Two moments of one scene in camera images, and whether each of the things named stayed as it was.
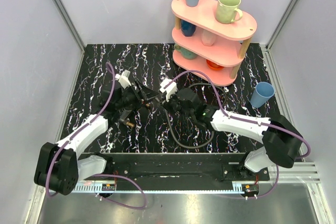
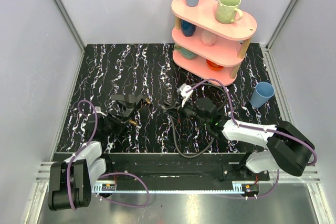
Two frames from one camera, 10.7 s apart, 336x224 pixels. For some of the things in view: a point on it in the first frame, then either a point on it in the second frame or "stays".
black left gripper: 139,92 -> 121,112
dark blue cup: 188,29 stays
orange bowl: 213,65 stays
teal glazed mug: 186,53 stays
